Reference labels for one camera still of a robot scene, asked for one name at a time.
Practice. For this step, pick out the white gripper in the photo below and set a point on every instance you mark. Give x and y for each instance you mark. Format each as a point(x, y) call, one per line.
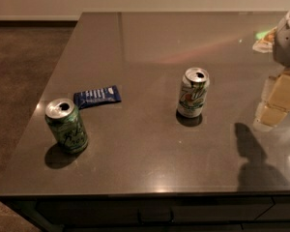
point(287, 45)

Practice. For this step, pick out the green soda can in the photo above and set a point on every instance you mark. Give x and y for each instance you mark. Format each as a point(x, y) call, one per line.
point(65, 123)

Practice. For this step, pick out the dark cabinet drawers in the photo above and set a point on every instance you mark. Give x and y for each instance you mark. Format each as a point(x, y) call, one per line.
point(165, 214)

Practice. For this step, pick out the blue snack packet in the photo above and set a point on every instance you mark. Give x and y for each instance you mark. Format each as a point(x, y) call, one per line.
point(97, 97)

